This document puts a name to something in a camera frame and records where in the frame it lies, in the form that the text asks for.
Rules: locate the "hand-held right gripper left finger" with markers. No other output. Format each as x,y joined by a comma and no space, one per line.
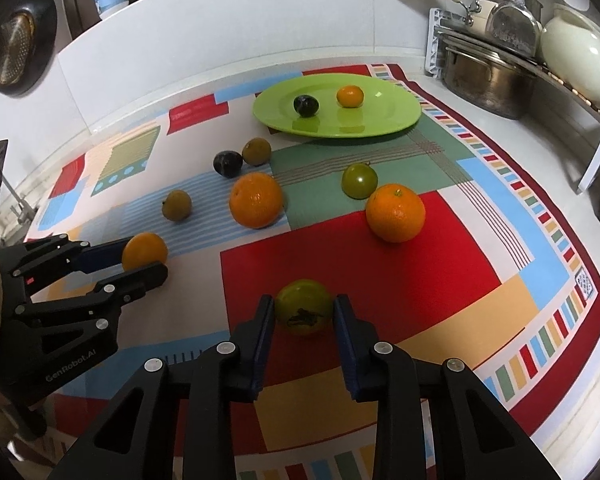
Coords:
265,340

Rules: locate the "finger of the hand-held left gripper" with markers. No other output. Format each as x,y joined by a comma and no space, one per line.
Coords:
140,277
100,257

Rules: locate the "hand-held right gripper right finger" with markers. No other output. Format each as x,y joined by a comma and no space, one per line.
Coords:
342,350

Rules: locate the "medium orange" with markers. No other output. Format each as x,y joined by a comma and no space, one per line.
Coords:
142,247

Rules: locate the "yellow-green round fruit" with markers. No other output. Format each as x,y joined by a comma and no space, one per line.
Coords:
305,300

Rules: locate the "small brown-green fruit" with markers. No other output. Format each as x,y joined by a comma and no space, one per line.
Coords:
176,205

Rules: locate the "large orange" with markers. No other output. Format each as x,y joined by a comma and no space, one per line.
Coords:
395,212
256,200

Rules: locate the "dark purple plum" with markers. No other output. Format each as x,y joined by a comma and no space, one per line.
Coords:
227,163
306,106

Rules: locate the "green fruit with stem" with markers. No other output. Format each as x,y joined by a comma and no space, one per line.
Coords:
359,180

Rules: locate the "brown round fruit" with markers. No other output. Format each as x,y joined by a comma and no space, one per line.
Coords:
256,151

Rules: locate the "green plate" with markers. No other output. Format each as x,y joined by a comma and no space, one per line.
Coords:
380,110

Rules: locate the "grey metal tap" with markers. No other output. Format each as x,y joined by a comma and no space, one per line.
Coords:
20,205

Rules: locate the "colourful patchwork tablecloth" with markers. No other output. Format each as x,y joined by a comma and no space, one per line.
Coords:
430,280

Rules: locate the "metal strainer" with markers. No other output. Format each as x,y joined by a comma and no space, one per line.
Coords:
12,47

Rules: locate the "black hanging pan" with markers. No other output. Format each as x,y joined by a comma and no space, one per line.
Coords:
42,15

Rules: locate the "small orange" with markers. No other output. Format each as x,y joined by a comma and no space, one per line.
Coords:
350,96

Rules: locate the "steel stockpot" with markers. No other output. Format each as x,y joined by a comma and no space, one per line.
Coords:
485,85

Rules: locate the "steel rack with white ends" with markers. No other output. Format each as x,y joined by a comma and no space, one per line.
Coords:
437,45

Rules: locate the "wooden bead trivet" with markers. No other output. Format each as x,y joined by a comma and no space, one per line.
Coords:
580,96

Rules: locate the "steel spatula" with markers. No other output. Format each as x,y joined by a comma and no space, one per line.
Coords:
512,25

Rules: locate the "white ceramic pot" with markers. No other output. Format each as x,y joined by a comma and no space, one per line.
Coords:
580,55

